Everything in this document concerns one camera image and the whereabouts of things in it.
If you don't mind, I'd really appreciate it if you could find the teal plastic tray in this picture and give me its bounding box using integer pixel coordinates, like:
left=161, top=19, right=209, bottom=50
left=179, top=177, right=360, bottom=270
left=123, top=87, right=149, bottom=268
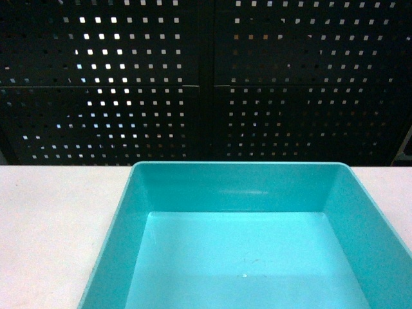
left=79, top=162, right=411, bottom=308

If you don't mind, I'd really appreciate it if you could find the black perforated metal panel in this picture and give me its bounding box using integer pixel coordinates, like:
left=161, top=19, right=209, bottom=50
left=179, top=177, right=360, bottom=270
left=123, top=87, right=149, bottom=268
left=1, top=1, right=411, bottom=166

